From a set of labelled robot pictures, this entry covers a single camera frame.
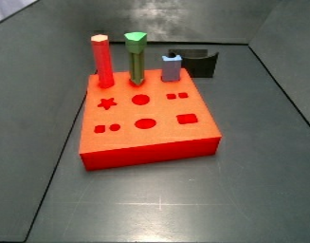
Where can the green pentagon peg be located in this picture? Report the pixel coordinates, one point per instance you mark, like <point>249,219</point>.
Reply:
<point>134,44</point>

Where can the black curved holder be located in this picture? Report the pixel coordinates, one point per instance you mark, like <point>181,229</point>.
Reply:
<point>197,61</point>

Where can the red hexagonal peg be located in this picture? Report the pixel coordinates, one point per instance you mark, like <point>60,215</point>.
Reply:
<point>102,60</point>

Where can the red peg board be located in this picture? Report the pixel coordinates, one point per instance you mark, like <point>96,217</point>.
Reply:
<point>148,123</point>

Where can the light blue notched peg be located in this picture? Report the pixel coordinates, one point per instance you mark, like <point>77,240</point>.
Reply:
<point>170,68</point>

